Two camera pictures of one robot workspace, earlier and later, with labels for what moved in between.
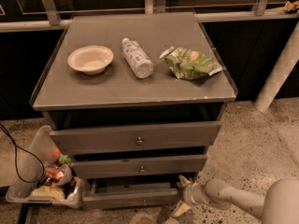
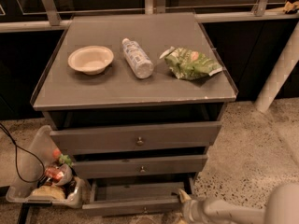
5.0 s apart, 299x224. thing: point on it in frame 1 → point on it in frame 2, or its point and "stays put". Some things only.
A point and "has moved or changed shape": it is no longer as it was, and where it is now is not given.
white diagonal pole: (280, 72) stays put
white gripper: (189, 192) → (193, 206)
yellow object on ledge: (291, 6) stays put
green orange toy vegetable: (63, 159) stays put
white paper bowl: (91, 60) stays put
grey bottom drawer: (132, 195) has moved or changed shape
